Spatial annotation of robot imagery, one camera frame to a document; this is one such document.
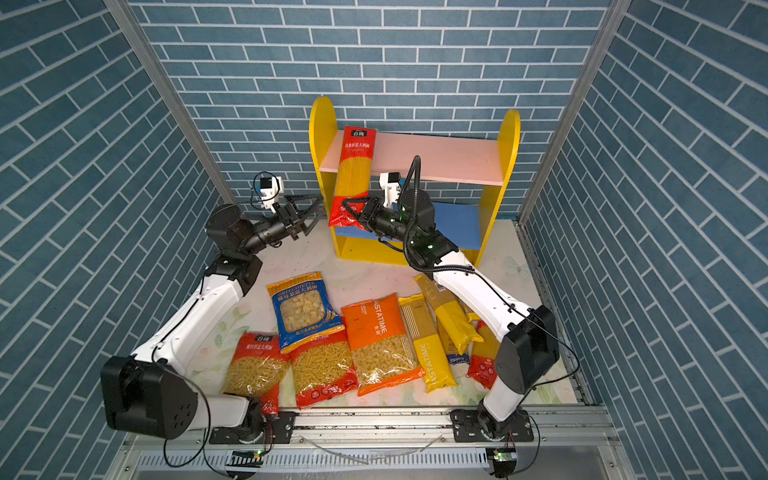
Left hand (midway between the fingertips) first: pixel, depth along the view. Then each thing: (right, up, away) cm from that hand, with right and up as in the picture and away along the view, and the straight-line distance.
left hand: (323, 208), depth 66 cm
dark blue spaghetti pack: (+32, -38, +19) cm, 53 cm away
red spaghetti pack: (+41, -41, +17) cm, 60 cm away
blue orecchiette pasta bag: (-12, -29, +25) cm, 40 cm away
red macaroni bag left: (-21, -41, +13) cm, 48 cm away
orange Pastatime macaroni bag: (+12, -39, +17) cm, 44 cm away
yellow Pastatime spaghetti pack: (+26, -39, +18) cm, 51 cm away
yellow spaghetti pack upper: (+33, -29, +25) cm, 50 cm away
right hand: (+3, +1, +1) cm, 4 cm away
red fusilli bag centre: (-4, -42, +14) cm, 45 cm away
